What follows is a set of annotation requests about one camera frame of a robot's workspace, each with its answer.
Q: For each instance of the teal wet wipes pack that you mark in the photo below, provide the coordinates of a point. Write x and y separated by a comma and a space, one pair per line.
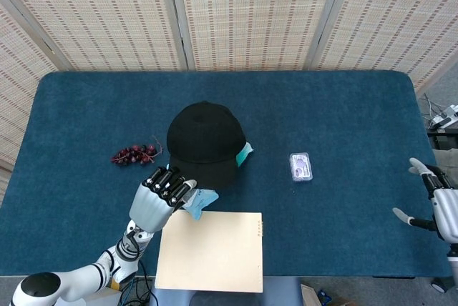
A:
245, 154

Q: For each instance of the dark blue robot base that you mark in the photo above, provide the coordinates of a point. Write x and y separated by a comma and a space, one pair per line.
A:
171, 299

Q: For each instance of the blue table cloth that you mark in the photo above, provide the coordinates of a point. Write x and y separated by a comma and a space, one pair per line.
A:
322, 113

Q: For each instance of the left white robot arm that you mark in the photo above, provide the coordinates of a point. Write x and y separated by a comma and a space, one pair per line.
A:
82, 279

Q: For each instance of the light blue wet wipes pack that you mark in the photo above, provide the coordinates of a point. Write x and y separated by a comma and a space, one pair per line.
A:
204, 200

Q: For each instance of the black side shelf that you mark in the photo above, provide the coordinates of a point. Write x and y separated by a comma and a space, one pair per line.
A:
443, 138

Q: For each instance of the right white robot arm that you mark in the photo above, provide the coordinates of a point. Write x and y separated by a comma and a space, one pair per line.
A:
453, 263

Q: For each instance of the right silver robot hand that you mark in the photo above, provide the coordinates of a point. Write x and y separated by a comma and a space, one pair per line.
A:
447, 213

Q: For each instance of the black cap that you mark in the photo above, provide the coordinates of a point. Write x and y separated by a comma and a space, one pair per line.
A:
205, 141

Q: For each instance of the bamboo folding screen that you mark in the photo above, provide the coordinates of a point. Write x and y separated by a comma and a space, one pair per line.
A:
250, 16

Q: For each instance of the white power strip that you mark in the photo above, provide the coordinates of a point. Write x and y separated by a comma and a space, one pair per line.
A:
443, 117

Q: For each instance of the brown cardboard box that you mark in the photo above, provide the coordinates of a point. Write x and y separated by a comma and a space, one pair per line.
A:
309, 297

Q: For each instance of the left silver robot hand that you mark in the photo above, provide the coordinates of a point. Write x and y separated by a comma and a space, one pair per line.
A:
152, 206

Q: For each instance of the dark red grape bunch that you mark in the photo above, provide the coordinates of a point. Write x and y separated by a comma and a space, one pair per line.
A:
134, 155

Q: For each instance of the clear purple plastic box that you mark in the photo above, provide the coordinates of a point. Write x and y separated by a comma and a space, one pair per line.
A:
301, 167

